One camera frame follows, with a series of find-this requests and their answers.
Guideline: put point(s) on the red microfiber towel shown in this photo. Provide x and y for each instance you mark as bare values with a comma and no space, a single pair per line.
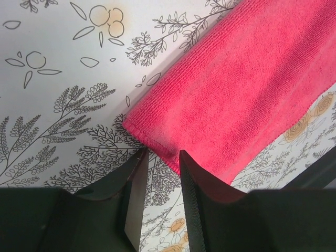
249,79

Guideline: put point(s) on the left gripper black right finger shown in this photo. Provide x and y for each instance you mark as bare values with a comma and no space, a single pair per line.
220,217

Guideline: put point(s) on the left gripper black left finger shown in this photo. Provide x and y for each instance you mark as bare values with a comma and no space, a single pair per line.
104,216

